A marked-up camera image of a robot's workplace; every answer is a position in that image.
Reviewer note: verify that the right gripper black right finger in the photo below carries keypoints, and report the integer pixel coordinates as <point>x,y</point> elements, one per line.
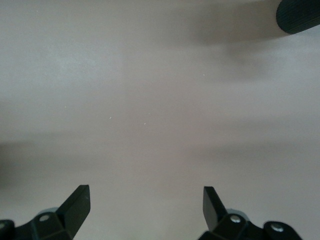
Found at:
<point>213,210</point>

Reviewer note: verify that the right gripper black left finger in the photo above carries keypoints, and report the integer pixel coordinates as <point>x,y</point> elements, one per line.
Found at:
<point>72,210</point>

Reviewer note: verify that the black foam cylinder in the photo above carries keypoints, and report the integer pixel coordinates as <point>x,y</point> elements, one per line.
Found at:
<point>297,17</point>

